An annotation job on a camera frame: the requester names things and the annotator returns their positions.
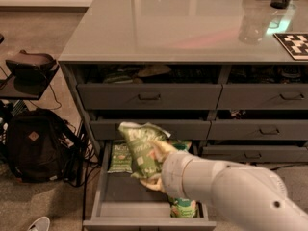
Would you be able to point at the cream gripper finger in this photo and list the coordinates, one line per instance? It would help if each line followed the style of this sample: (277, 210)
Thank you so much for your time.
(154, 184)
(162, 149)

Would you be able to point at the green jalapeno chip bag front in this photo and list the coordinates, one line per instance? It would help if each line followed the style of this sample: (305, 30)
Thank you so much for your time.
(137, 137)

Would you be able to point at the green jalapeno chip bag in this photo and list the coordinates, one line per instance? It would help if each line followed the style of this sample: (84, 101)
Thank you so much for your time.
(137, 137)
(121, 160)

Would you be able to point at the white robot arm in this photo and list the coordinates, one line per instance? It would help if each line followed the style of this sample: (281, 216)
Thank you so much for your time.
(254, 198)

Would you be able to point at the green dang bag rear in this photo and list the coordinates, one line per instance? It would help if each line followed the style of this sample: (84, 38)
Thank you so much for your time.
(182, 145)

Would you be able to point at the green dang bag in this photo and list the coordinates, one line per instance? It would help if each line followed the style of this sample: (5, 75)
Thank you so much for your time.
(182, 145)
(182, 208)

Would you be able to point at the open bottom left drawer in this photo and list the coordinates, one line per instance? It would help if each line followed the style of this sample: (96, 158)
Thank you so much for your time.
(121, 203)

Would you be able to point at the green dang bag front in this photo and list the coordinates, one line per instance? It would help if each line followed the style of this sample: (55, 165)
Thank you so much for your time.
(182, 208)

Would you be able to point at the green jalapeno chip bag rear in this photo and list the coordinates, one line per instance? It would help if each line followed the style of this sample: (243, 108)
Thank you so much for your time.
(121, 160)

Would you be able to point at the middle left drawer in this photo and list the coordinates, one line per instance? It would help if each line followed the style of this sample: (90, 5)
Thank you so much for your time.
(182, 125)

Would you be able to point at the bottom right drawer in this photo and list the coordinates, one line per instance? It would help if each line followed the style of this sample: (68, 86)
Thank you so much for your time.
(257, 152)

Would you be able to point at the middle right drawer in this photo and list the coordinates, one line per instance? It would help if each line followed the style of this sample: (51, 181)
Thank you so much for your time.
(283, 125)

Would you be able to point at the top left drawer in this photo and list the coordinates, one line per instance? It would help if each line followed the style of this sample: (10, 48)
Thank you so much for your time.
(186, 87)

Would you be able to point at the top right drawer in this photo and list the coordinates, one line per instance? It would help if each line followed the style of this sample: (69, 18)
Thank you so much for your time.
(265, 88)

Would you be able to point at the grey sneaker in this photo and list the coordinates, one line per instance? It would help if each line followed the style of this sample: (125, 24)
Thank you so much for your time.
(40, 224)

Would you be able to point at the black backpack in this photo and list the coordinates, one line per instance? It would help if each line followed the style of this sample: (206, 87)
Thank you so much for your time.
(41, 147)

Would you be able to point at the dark brown desk chair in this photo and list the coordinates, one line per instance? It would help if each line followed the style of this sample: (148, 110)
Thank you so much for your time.
(30, 75)

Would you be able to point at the checkered marker board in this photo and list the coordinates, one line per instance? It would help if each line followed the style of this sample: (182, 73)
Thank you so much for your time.
(296, 44)

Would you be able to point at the grey drawer cabinet frame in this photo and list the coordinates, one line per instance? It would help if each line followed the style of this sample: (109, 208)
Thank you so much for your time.
(146, 70)

